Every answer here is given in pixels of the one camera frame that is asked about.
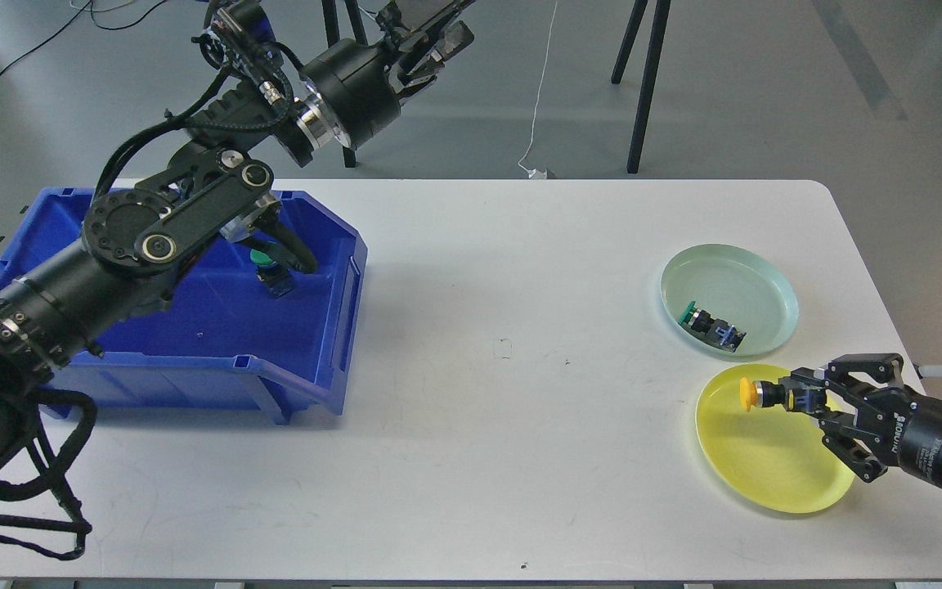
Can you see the green push button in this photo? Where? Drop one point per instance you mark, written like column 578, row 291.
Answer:
column 276, row 279
column 713, row 331

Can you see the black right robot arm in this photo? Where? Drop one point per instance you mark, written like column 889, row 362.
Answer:
column 870, row 419

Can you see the green push button in bin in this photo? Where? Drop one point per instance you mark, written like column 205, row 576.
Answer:
column 276, row 279

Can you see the light green plate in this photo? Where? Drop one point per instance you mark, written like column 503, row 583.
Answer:
column 732, row 285

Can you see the blue plastic bin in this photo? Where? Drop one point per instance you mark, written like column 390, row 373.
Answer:
column 226, row 343

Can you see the yellow push button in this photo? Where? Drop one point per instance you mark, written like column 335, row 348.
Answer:
column 769, row 394

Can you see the black tripod leg right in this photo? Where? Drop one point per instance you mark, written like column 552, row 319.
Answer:
column 657, row 36

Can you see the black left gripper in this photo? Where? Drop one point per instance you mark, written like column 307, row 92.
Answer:
column 424, row 26

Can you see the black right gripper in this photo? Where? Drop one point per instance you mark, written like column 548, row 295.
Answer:
column 897, row 426

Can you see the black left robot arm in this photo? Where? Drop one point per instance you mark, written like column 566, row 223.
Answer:
column 165, row 196

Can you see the yellow plate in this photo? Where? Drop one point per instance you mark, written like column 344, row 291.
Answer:
column 774, row 458

